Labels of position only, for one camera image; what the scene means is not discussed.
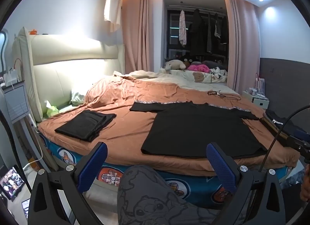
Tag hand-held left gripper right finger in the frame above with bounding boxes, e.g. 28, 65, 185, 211
206, 143, 286, 225

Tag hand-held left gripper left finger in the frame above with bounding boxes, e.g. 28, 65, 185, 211
28, 142, 108, 225

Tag black shirt with floral trim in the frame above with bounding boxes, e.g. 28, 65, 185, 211
129, 100, 268, 160

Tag person's right forearm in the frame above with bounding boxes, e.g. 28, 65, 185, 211
300, 164, 310, 201

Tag stack of dark folded clothes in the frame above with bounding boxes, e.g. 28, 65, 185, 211
260, 109, 310, 147

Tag folded black clothes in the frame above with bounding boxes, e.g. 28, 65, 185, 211
54, 109, 117, 142

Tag dark hanging clothes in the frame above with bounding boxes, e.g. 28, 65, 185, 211
189, 8, 228, 56

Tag blue printed mattress cover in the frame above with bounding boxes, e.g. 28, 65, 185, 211
39, 133, 303, 210

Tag brown blanket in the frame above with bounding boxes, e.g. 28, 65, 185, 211
37, 77, 301, 176

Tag light green bed sheet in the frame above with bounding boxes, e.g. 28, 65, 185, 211
58, 103, 85, 113

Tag white nightstand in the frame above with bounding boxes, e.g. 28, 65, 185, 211
242, 72, 270, 110

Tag green tissue pack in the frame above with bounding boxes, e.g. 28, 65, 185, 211
45, 100, 60, 119

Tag person's leg in grey pants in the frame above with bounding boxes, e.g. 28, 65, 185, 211
117, 165, 233, 225

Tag white pillow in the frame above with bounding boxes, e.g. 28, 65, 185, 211
71, 89, 89, 106

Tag tablet with lit screen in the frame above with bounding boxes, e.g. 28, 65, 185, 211
0, 165, 26, 201

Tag bear printed quilt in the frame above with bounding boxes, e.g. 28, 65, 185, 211
170, 66, 228, 84

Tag pink cloth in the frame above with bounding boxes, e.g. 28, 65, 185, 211
188, 64, 211, 73

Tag grey bedside shelf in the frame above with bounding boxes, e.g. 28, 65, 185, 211
0, 82, 31, 124

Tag dark plush toy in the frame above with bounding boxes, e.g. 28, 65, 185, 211
181, 56, 195, 68

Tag white plush toy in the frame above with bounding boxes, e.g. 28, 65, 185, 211
165, 59, 186, 71

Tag cream padded headboard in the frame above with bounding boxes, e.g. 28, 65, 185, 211
13, 27, 125, 122

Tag white chargers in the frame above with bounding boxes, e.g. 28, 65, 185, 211
3, 67, 20, 87

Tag floral hanging garment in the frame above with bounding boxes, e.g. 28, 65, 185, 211
179, 9, 187, 46

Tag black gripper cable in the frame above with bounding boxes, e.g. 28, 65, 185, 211
259, 105, 310, 174

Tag white charging cable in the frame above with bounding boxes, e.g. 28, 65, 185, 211
23, 116, 44, 168

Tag thin black cord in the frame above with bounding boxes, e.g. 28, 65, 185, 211
207, 90, 242, 101

